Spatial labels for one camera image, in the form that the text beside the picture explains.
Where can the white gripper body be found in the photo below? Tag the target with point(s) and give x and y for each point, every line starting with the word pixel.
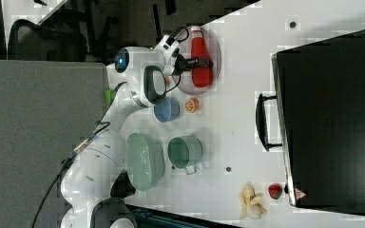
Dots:
pixel 167 47

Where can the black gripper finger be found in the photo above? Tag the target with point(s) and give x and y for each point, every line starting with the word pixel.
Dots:
pixel 183 64

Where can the red ketchup bottle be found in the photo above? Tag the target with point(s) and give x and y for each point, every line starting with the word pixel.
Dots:
pixel 202 76

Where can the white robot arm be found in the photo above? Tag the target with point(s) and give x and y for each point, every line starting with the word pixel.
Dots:
pixel 96 164

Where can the pink round plate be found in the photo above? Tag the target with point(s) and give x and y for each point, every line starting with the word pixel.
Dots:
pixel 185 80

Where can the orange slice toy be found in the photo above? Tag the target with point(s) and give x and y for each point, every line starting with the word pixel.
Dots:
pixel 191 105

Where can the blue bowl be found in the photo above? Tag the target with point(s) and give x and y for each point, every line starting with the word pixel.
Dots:
pixel 168 110

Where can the green object at edge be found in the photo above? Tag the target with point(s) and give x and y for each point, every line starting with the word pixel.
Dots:
pixel 109 96

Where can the green perforated colander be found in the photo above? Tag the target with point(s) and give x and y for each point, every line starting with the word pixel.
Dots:
pixel 145 164

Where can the black office chair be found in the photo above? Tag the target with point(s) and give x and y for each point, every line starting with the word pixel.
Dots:
pixel 30 42

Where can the peeled toy banana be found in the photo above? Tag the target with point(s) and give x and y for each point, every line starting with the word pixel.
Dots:
pixel 250 203

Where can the black toaster oven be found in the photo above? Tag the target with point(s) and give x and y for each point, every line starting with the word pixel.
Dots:
pixel 320 94

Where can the small red toy fruit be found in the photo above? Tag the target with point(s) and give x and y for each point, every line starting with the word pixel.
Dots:
pixel 275 191

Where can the green cup with handle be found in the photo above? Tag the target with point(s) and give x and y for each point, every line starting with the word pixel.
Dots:
pixel 185 153

